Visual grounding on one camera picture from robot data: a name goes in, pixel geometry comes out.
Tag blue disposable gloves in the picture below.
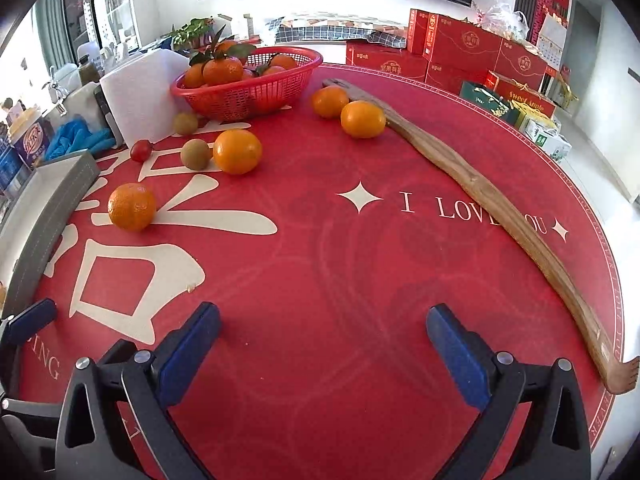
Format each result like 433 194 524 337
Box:
42 115 116 161

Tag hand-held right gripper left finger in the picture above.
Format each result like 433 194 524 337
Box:
55 302 222 480

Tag red plastic basket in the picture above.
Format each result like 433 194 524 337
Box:
170 46 324 122

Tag small white card box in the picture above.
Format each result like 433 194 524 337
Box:
235 12 261 41

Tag pile of leafy mandarins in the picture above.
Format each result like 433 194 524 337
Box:
182 25 301 88

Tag grey tray white interior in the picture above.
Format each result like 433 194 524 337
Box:
0 150 101 311

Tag chrome tap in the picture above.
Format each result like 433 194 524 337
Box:
42 80 68 113

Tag red gift box gold handle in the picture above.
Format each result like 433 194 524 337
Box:
484 71 557 118

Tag wooden back scratcher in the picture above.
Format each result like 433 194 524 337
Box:
321 78 640 395

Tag white paper towel roll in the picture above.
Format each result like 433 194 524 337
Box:
100 49 193 146

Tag white desk calendar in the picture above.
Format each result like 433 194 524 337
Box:
537 12 569 70

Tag large smooth orange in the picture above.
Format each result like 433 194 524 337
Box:
213 129 263 176

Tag dimpled mandarin orange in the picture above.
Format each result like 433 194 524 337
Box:
107 183 157 232

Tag kiwi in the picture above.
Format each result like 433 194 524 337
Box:
180 138 211 171
173 111 199 136

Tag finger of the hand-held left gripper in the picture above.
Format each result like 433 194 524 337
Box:
0 394 66 463
0 298 58 361

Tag green gift box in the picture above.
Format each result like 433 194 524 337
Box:
459 81 516 121

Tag purple instant noodle cup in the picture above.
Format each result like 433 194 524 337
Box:
10 112 55 168

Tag potted green plant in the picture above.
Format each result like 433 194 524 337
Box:
170 17 213 48

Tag clear plastic bag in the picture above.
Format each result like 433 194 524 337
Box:
472 2 528 41

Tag white round container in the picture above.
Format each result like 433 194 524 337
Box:
52 62 81 91

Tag red cardboard box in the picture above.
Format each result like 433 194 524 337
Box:
425 62 481 95
424 14 503 63
495 39 548 91
407 8 433 56
346 42 428 81

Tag checkered cloth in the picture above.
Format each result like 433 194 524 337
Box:
262 11 408 48

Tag white storage box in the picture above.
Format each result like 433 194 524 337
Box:
62 82 103 126

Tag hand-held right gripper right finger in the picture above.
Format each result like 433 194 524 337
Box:
426 303 592 480

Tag brown bottle black cap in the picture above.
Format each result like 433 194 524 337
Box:
77 57 101 86

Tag black rectangular device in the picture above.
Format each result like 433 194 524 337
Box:
95 85 126 148

